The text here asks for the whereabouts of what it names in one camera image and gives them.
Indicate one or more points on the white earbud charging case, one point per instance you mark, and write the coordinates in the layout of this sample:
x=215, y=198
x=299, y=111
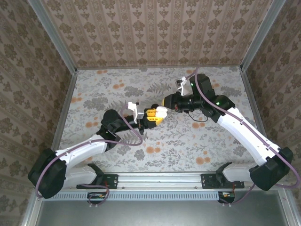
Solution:
x=162, y=111

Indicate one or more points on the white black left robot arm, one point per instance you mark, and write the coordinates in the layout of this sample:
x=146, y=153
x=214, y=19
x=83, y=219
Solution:
x=82, y=150

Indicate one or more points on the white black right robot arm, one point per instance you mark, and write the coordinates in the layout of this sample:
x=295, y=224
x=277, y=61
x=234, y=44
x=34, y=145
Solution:
x=247, y=134

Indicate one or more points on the floral patterned table cover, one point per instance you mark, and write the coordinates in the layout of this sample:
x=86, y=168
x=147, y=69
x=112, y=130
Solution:
x=164, y=153

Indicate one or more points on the small black controller board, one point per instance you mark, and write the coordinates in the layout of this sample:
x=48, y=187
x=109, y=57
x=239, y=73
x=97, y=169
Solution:
x=96, y=196
x=227, y=195

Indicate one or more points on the grey metal panel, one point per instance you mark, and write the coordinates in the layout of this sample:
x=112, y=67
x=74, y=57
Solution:
x=164, y=214

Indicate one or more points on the aluminium table side rail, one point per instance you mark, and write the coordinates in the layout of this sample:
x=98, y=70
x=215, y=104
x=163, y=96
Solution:
x=253, y=101
x=68, y=94

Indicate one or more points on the aluminium mounting rail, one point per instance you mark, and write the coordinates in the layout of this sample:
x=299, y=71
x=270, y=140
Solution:
x=160, y=181

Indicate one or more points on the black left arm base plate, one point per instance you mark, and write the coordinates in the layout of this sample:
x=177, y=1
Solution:
x=110, y=181

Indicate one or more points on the aluminium frame post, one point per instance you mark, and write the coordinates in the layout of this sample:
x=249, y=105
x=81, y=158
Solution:
x=261, y=35
x=55, y=37

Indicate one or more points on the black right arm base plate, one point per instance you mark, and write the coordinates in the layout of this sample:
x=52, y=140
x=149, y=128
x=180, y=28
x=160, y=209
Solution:
x=208, y=181

